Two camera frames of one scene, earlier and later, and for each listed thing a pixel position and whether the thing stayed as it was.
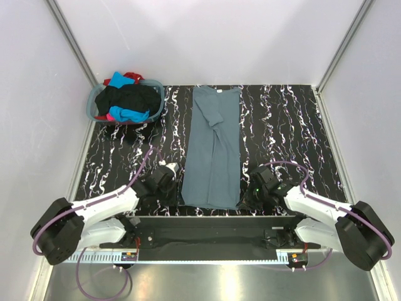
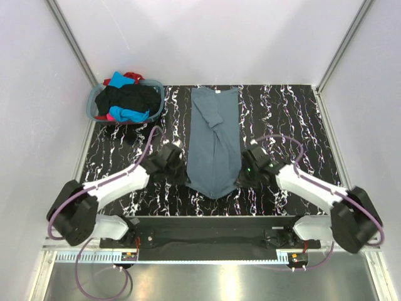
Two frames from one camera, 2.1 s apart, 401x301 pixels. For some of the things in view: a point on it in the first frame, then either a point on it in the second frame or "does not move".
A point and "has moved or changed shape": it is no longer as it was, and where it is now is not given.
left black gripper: [173, 201] to [183, 179]
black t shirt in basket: [144, 96] does not move
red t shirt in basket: [135, 76] does not move
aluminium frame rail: [283, 256] does not move
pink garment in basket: [109, 118] does not move
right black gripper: [247, 202] to [242, 181]
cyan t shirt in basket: [119, 114] does not move
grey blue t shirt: [212, 175] has moved or changed shape
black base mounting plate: [212, 238] does not move
